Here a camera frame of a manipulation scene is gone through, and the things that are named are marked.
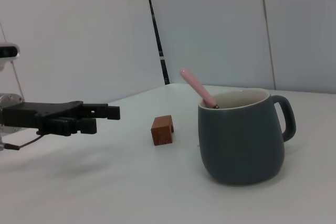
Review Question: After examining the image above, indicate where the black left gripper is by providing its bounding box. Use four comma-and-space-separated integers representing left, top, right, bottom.
2, 100, 121, 137

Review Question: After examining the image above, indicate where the pink handled metal spoon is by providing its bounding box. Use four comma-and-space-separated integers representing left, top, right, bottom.
180, 68, 220, 110

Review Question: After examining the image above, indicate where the grey ceramic cup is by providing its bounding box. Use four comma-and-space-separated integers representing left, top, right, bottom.
197, 89, 297, 186

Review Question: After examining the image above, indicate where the tall brown wooden block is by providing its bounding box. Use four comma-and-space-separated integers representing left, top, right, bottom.
150, 115, 174, 146

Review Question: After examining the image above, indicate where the left gripper cable with plug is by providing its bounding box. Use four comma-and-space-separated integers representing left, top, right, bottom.
4, 132, 44, 152

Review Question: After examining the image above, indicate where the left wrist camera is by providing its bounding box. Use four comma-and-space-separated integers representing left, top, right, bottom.
0, 42, 21, 71

